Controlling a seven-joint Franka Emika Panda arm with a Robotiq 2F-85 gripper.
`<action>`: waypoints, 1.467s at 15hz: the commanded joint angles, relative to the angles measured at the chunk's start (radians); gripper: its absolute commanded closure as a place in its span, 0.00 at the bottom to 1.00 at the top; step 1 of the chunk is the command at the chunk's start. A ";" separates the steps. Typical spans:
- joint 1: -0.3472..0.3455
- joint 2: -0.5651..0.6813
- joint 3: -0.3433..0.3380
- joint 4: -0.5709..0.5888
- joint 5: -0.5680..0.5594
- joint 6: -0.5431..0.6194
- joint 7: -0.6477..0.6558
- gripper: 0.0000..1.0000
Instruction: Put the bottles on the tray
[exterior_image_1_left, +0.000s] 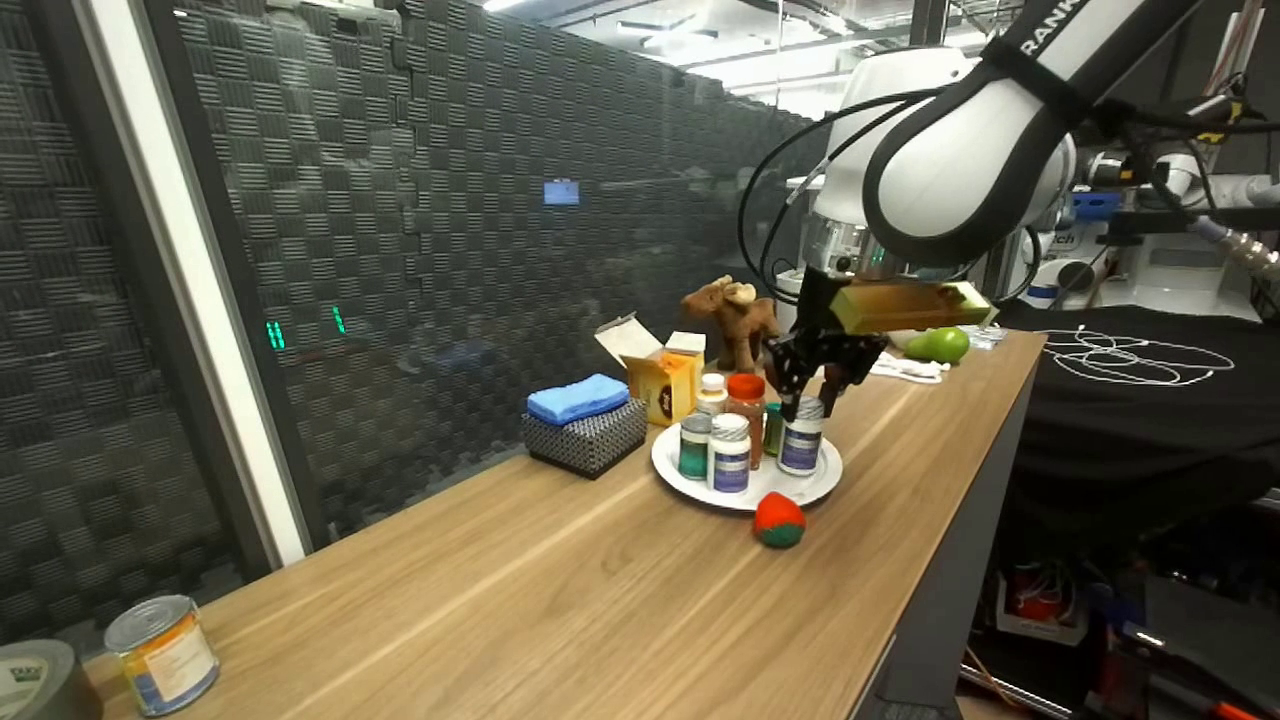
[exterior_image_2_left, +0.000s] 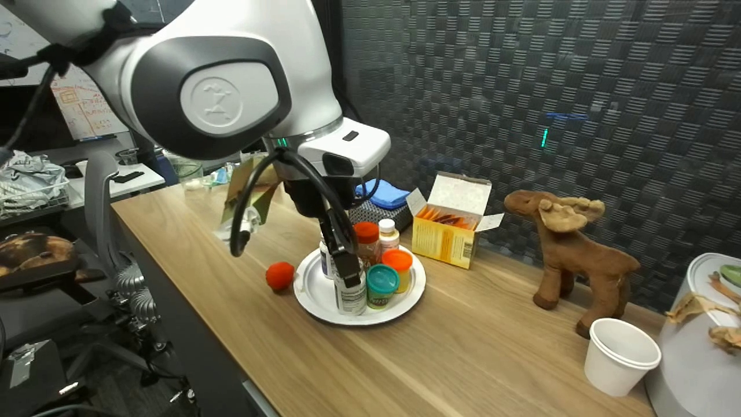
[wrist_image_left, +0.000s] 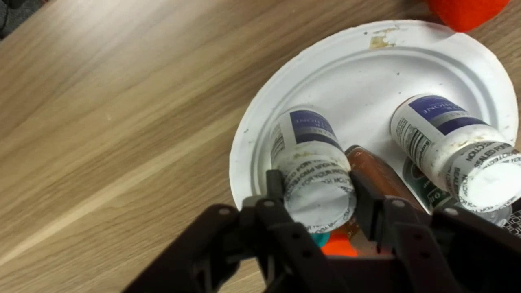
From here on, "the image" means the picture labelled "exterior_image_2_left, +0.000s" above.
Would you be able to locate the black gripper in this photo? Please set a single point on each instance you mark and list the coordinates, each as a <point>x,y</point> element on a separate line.
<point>321,204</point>

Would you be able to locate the small white cap bottle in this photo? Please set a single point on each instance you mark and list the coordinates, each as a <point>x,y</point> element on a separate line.
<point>387,233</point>

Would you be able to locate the white paper cup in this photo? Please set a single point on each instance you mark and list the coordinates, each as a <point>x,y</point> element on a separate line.
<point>616,359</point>

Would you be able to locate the white paper plate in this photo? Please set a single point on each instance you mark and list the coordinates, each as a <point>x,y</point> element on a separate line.
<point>401,305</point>

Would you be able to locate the red toy strawberry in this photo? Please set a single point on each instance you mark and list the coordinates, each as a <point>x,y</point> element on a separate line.
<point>281,277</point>

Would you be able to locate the brown plush moose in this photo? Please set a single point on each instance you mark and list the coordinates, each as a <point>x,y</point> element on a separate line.
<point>579,262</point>

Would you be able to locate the orange lid dough tub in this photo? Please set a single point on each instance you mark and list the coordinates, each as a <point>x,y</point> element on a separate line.
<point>398,262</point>

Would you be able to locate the pile of grey clothes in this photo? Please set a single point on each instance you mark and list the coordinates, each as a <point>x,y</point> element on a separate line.
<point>31,187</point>

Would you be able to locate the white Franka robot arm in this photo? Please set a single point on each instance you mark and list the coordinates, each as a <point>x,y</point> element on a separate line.
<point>233,53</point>

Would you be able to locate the teal lid dough tub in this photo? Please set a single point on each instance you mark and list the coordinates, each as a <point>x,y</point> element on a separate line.
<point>383,283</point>

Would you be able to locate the white bucket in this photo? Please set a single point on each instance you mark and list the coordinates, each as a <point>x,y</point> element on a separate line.
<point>695,361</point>

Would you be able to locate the yellow cardboard box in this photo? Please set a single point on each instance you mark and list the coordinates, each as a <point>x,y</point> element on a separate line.
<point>448,233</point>

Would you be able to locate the black monitor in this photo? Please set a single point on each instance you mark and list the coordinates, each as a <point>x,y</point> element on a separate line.
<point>38,123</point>

